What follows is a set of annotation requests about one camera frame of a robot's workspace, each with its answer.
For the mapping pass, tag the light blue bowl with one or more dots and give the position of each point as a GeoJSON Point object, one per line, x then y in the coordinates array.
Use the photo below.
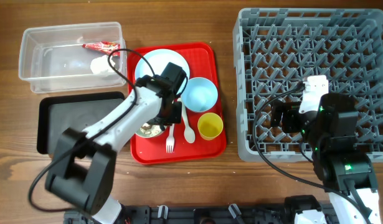
{"type": "Point", "coordinates": [200, 95]}

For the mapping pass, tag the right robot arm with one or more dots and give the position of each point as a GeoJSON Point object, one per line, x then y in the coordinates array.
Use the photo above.
{"type": "Point", "coordinates": [346, 172]}

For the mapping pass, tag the black waste tray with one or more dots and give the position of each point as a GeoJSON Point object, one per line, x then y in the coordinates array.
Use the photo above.
{"type": "Point", "coordinates": [58, 113]}

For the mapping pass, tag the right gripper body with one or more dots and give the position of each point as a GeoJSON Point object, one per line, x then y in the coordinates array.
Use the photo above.
{"type": "Point", "coordinates": [293, 121]}

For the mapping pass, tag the green bowl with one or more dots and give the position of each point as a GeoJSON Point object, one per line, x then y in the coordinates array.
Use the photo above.
{"type": "Point", "coordinates": [147, 131]}

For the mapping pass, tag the red snack wrapper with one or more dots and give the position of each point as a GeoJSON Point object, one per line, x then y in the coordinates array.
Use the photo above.
{"type": "Point", "coordinates": [103, 47]}

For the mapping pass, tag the rice and food scraps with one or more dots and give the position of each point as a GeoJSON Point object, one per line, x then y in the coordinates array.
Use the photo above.
{"type": "Point", "coordinates": [147, 129]}

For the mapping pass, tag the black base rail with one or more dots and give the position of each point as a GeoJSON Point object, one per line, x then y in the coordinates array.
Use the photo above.
{"type": "Point", "coordinates": [271, 213]}

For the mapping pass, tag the white plastic spoon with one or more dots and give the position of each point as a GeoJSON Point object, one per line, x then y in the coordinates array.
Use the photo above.
{"type": "Point", "coordinates": [189, 134]}

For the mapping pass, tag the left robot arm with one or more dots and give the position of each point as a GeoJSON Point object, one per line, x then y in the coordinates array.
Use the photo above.
{"type": "Point", "coordinates": [83, 164]}

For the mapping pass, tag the red serving tray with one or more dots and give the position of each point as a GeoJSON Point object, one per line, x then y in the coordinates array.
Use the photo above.
{"type": "Point", "coordinates": [201, 60]}

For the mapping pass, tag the white plastic fork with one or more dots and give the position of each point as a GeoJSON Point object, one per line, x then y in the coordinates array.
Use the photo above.
{"type": "Point", "coordinates": [170, 140]}

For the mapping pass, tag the white napkin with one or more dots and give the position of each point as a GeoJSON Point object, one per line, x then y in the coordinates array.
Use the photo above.
{"type": "Point", "coordinates": [100, 65]}

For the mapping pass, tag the light blue plate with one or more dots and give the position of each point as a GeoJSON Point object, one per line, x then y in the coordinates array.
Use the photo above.
{"type": "Point", "coordinates": [154, 62]}

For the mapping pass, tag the yellow cup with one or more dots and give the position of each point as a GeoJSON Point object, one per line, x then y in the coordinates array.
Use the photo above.
{"type": "Point", "coordinates": [210, 125]}

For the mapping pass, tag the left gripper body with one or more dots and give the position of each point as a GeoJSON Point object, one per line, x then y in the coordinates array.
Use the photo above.
{"type": "Point", "coordinates": [160, 119]}

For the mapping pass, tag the clear plastic bin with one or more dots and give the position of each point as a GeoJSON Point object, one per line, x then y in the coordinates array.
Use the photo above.
{"type": "Point", "coordinates": [52, 58]}

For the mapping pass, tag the grey dishwasher rack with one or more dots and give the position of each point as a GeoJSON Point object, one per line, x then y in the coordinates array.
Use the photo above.
{"type": "Point", "coordinates": [275, 48]}

